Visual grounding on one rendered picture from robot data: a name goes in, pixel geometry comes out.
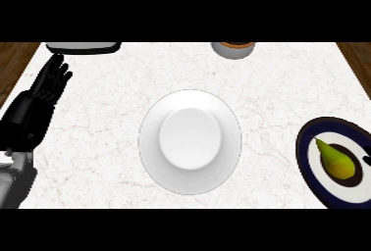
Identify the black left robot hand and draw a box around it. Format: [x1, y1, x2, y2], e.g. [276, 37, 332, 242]
[0, 53, 73, 153]

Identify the navy and white plate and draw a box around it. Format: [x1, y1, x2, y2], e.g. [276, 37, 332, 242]
[294, 116, 371, 210]

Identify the white oval plate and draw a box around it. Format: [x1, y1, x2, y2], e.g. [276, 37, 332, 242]
[137, 88, 243, 196]

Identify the green yellow pear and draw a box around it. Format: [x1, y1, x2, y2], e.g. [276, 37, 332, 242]
[314, 137, 357, 180]

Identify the grey pot with brown rim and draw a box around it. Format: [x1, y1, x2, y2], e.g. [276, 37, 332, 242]
[209, 42, 257, 61]

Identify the grey flat appliance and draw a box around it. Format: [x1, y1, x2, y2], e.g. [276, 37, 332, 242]
[44, 42, 122, 56]

